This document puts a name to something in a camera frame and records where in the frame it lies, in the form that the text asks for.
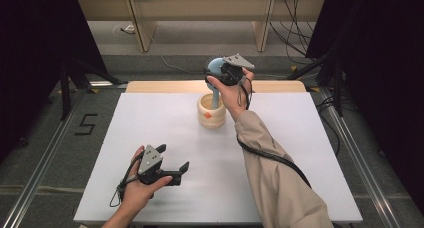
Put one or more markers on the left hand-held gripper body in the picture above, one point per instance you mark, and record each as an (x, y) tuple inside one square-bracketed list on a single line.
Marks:
[(150, 161)]

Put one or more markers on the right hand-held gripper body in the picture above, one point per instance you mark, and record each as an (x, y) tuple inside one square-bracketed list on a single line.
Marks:
[(231, 73)]

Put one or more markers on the light blue hairbrush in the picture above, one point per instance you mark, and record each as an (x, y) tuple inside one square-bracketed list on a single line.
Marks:
[(214, 67)]

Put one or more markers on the cream ribbed cup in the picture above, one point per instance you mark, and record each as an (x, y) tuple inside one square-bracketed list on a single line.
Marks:
[(211, 121)]

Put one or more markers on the person's right hand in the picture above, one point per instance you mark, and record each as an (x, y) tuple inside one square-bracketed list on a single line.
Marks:
[(233, 98)]

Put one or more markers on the person's left hand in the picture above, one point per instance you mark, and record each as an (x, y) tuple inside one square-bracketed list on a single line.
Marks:
[(138, 194)]

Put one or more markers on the white board table cover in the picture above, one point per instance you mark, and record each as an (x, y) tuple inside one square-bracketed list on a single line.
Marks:
[(160, 128)]

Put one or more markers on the yellow floor tape piece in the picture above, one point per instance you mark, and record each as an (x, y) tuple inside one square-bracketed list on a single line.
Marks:
[(293, 68), (93, 90), (314, 89)]

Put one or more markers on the beige wooden desk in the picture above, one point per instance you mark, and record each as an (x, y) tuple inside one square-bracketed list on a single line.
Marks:
[(200, 8)]

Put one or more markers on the round floor socket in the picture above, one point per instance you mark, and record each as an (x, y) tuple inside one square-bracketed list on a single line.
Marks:
[(126, 29)]

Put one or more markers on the black tripod stand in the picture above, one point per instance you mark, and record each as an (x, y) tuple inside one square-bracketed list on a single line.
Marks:
[(338, 88), (65, 88)]

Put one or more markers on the black curtain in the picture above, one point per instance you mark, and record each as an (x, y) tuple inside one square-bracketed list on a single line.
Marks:
[(383, 71), (33, 54)]

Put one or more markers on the aluminium floor rail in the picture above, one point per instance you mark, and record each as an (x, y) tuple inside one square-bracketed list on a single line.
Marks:
[(40, 174), (366, 174)]

